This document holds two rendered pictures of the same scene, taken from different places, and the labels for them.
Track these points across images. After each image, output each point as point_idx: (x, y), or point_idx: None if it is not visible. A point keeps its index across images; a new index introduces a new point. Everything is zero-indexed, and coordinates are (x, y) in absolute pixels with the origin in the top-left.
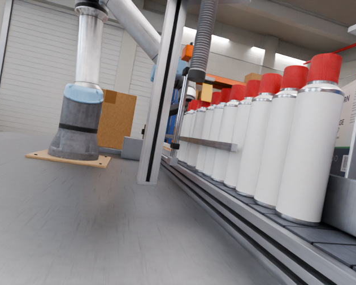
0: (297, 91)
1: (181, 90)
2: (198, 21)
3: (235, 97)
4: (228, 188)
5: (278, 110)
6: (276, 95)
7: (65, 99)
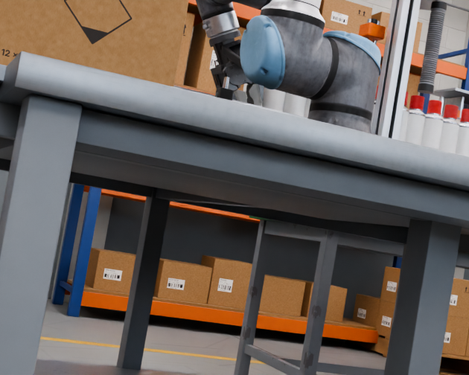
0: (467, 126)
1: (234, 15)
2: (438, 43)
3: (406, 103)
4: None
5: (456, 132)
6: (455, 123)
7: (377, 73)
